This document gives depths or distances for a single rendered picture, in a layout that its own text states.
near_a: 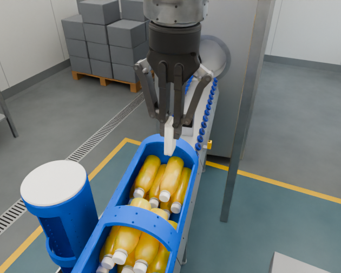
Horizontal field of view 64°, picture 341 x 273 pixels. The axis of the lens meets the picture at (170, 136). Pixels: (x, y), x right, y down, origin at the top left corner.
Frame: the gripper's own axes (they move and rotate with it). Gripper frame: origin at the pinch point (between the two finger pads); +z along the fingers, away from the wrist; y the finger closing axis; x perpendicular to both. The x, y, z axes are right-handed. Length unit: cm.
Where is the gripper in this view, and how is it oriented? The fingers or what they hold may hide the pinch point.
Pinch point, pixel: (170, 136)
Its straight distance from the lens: 50.3
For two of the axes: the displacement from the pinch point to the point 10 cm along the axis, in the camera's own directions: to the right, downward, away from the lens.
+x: 2.9, -5.6, 7.8
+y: 9.6, 2.0, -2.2
